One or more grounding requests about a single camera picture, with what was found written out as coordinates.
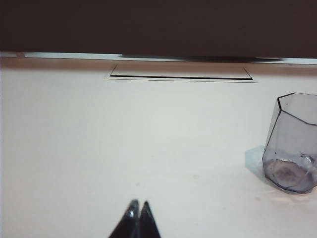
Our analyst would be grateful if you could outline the long brown desk partition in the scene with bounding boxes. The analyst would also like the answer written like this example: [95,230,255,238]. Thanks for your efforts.
[0,0,317,65]

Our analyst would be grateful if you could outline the flat table cable hatch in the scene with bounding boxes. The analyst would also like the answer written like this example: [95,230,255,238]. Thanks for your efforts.
[103,63,258,83]

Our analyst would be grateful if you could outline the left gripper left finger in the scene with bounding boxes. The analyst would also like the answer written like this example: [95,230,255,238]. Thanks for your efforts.
[108,199,140,238]

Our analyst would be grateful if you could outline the grey transparent faceted mug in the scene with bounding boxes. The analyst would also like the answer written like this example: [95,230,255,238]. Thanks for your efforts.
[262,92,317,195]

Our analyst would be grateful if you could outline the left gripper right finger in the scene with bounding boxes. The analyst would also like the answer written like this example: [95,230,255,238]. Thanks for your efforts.
[139,201,161,238]

